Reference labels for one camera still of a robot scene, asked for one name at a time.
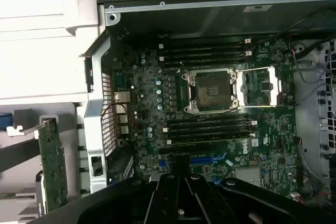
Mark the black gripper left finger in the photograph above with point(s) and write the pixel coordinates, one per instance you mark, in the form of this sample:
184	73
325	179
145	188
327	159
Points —
162	203

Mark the silver socket cover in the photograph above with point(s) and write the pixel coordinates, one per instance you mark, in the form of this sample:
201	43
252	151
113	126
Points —
273	87

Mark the blue expansion slot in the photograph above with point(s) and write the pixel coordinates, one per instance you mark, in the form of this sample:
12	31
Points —
204	159

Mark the black RAM slot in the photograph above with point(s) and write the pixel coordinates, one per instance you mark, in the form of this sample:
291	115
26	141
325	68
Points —
204	60
204	47
210	141
210	128
204	41
204	53
210	121
210	134

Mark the metal CPU socket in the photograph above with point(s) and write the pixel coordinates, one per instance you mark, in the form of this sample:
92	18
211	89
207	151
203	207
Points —
212	90

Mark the green Dell motherboard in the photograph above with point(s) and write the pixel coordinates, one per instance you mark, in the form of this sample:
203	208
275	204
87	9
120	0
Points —
275	142

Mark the thin metal locking lever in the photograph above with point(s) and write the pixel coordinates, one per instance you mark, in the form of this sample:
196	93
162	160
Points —
218	115

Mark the silver disk bay cage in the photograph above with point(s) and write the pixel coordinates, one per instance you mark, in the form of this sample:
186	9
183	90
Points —
315	129

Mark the grey parts rack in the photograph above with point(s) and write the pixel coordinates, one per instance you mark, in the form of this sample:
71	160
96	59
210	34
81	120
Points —
26	140

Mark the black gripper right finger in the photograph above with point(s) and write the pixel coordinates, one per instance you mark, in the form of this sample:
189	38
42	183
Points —
210	203

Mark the silver chipset heat sink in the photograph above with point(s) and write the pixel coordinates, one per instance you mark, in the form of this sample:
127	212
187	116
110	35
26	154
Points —
248	174

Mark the black open PC case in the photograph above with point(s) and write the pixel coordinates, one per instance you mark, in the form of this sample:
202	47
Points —
97	108

